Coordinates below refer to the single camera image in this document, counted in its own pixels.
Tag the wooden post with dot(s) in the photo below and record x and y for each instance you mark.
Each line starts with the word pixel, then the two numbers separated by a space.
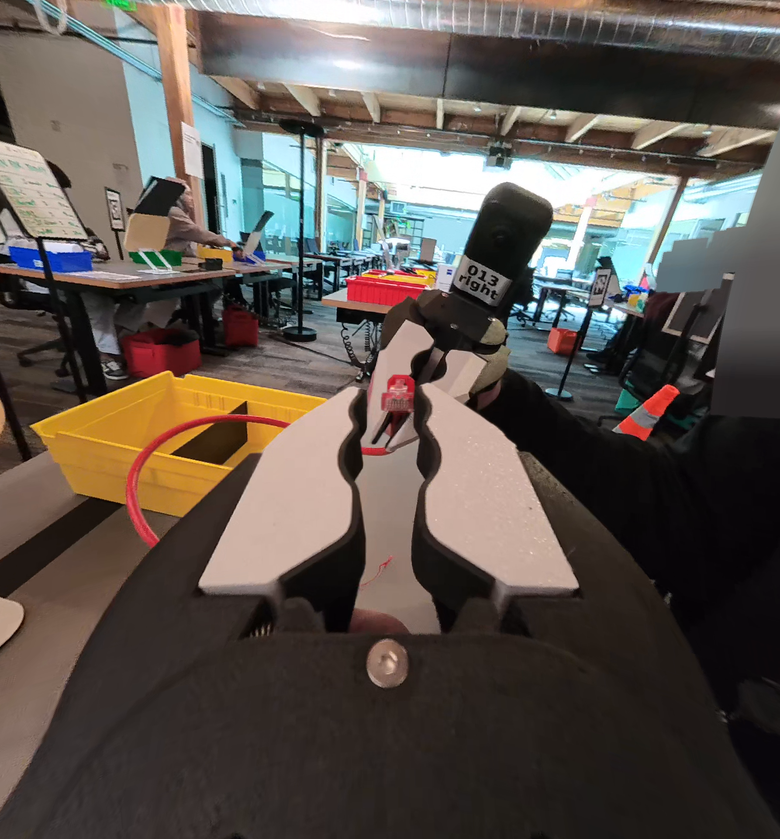
pixel 177 98

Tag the orange plastic bin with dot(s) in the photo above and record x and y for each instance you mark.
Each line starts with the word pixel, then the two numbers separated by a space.
pixel 562 342

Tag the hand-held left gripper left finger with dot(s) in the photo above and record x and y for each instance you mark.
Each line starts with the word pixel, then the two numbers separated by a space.
pixel 285 518

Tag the red plastic bin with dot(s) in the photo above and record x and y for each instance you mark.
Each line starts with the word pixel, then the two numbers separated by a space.
pixel 240 328
pixel 161 357
pixel 383 292

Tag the long work table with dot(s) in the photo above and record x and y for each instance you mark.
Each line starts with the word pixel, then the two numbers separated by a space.
pixel 69 278

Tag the whiteboard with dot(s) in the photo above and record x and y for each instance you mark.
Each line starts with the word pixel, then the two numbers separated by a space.
pixel 30 190

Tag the green plastic bin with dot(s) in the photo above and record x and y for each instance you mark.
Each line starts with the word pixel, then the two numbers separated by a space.
pixel 157 258

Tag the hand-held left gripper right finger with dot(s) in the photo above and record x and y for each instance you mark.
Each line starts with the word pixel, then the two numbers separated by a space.
pixel 495 518

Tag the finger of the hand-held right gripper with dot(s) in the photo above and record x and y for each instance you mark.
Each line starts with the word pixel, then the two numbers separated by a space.
pixel 459 377
pixel 396 351

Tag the yellow plastic bin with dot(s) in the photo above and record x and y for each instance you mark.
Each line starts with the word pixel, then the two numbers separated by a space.
pixel 95 452

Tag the black and wooden document stand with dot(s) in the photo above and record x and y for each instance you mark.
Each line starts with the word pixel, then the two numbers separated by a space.
pixel 144 229

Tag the blue plastic bin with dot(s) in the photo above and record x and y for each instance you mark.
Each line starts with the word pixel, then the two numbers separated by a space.
pixel 49 261

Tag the orange traffic cone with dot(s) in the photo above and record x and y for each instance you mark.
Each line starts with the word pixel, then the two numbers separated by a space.
pixel 649 413

